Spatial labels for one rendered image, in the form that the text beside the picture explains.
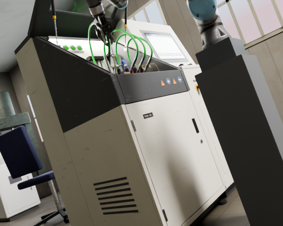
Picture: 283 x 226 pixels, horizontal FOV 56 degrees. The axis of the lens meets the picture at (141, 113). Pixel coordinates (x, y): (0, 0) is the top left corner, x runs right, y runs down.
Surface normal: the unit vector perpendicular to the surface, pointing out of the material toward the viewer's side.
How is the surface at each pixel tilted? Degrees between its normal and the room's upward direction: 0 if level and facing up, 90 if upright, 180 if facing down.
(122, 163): 90
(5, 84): 90
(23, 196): 90
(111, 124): 90
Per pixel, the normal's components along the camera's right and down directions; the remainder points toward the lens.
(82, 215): -0.64, 0.17
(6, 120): 0.53, -0.25
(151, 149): 0.70, -0.29
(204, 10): -0.29, 0.16
